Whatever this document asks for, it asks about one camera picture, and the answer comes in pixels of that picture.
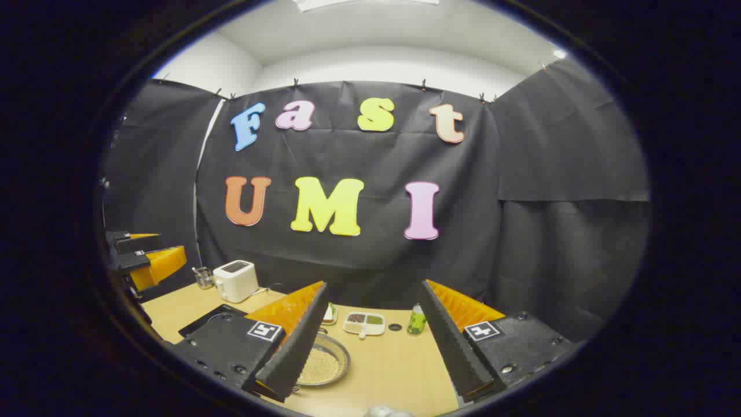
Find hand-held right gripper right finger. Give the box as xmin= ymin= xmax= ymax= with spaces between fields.
xmin=418 ymin=279 xmax=574 ymax=404

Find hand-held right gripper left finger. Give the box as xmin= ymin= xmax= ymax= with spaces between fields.
xmin=172 ymin=281 xmax=329 ymax=403

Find pile of soybeans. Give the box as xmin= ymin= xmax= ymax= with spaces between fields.
xmin=298 ymin=346 xmax=341 ymax=385

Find stainless steel pot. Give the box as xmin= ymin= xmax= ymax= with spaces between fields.
xmin=295 ymin=331 xmax=351 ymax=387

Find black induction cooktop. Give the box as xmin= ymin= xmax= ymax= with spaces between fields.
xmin=178 ymin=304 xmax=250 ymax=338

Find green label drink bottle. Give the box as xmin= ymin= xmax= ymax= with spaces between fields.
xmin=406 ymin=303 xmax=428 ymax=336

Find white divided grain dish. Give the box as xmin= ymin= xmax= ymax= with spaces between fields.
xmin=343 ymin=312 xmax=386 ymax=339

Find white toaster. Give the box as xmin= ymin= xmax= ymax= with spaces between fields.
xmin=212 ymin=260 xmax=260 ymax=303

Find ceiling light panel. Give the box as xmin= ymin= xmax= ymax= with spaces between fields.
xmin=292 ymin=0 xmax=441 ymax=12

